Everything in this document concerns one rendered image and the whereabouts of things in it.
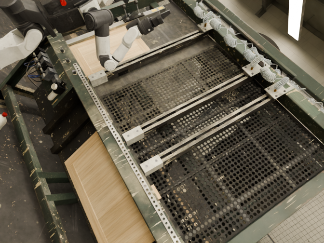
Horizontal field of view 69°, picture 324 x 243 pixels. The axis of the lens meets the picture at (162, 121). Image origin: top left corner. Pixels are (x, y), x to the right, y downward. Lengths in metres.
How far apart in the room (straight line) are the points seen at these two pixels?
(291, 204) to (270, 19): 6.26
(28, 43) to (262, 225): 1.68
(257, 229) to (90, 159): 1.23
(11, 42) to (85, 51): 0.60
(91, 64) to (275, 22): 5.96
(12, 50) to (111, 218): 1.25
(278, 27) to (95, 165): 6.23
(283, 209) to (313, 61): 5.57
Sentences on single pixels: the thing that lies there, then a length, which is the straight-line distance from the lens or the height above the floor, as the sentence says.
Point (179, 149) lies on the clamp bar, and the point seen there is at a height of 1.13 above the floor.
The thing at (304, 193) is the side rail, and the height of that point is 1.51.
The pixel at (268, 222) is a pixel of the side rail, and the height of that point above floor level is 1.27.
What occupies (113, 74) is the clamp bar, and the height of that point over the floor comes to 1.06.
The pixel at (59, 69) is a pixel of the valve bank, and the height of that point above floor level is 0.77.
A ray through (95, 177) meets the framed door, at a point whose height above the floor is 0.46.
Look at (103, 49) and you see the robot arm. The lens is 1.59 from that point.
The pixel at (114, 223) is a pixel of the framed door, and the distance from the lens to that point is 1.79.
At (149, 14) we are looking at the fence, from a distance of 2.38.
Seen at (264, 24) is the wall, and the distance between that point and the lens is 7.33.
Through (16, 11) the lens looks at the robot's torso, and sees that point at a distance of 1.62.
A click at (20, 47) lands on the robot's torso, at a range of 1.72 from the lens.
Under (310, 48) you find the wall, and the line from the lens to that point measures 6.95.
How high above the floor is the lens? 1.50
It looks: 13 degrees down
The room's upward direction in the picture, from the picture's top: 48 degrees clockwise
